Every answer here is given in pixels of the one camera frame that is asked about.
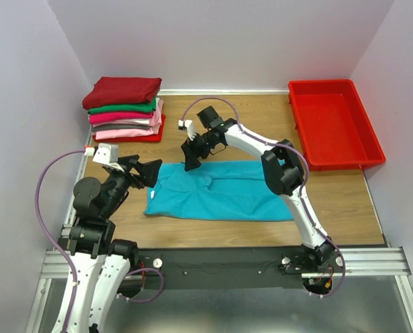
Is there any red plastic bin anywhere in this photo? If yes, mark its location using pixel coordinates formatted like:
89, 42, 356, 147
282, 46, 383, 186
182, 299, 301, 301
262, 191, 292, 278
288, 79, 386, 171

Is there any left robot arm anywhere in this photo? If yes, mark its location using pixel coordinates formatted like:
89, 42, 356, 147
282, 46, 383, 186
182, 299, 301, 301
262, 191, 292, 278
53, 151, 162, 332

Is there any magenta folded shirt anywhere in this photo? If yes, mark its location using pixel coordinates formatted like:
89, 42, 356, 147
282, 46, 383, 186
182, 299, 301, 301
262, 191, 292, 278
89, 112, 154, 124

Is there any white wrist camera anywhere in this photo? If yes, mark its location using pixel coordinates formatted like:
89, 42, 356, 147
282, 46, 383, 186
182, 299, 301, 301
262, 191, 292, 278
178, 119, 197, 141
84, 143, 125, 172

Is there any teal t shirt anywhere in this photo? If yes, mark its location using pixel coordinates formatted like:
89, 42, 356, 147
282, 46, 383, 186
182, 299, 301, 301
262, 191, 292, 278
144, 160, 292, 221

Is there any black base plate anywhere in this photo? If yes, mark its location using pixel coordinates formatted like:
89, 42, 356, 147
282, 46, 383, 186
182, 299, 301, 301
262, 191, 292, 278
98, 246, 346, 291

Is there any dark red folded shirt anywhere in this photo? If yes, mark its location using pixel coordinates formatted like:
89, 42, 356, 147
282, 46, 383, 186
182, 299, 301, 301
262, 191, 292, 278
82, 76, 162, 110

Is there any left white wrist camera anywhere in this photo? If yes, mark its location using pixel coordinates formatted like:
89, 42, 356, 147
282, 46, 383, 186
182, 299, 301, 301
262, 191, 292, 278
84, 143, 125, 172

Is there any back aluminium rail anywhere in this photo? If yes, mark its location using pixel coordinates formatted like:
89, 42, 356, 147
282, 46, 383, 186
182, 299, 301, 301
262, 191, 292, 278
159, 89, 290, 96

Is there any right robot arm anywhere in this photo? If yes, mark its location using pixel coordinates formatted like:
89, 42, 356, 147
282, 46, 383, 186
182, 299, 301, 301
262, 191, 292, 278
178, 106, 336, 271

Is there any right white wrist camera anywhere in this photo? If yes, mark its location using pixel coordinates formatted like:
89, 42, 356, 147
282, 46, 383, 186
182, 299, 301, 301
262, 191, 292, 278
178, 119, 197, 141

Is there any grey folded shirt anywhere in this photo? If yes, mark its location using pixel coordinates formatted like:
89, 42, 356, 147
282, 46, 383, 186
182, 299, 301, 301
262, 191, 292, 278
91, 123, 151, 132

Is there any green folded shirt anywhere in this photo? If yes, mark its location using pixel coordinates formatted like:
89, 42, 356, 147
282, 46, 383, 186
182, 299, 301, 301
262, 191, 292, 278
87, 97, 159, 114

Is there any aluminium frame rail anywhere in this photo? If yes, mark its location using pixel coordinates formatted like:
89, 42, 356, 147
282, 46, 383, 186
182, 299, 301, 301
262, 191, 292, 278
40, 248, 412, 279

